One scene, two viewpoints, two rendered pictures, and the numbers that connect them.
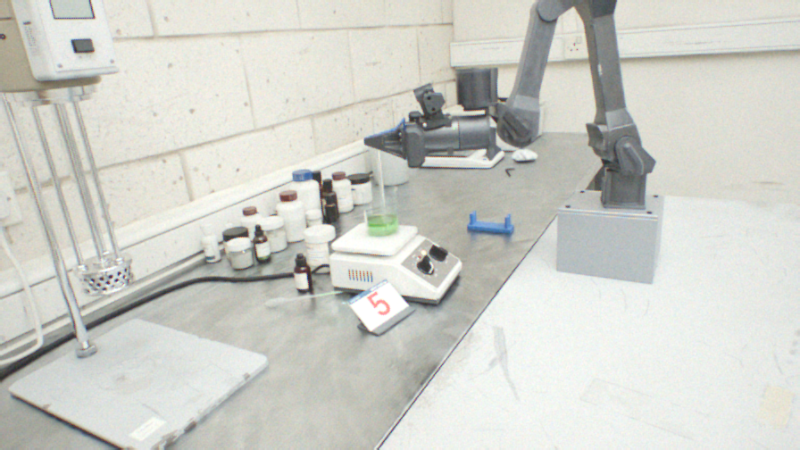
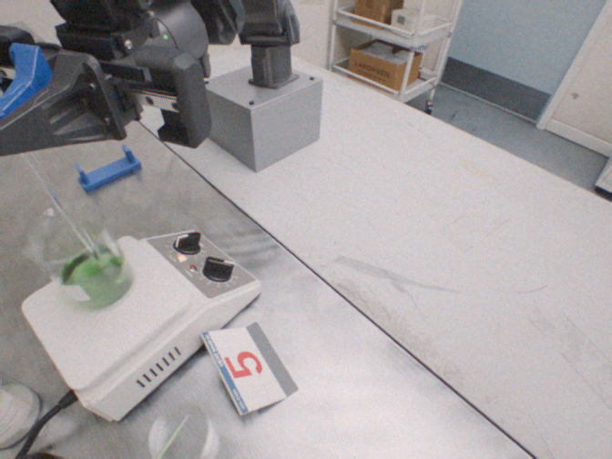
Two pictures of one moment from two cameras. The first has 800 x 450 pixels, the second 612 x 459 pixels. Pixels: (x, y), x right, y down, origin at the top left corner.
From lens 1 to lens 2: 0.67 m
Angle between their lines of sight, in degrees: 67
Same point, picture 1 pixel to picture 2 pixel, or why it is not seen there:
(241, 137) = not seen: outside the picture
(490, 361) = (396, 289)
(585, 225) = (275, 115)
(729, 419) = (490, 194)
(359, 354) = (336, 429)
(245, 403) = not seen: outside the picture
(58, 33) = not seen: outside the picture
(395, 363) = (373, 385)
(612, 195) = (273, 74)
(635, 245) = (310, 113)
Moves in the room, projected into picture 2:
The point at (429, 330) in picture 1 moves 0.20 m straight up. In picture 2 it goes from (314, 323) to (329, 195)
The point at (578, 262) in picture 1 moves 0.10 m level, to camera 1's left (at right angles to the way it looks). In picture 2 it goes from (272, 153) to (250, 190)
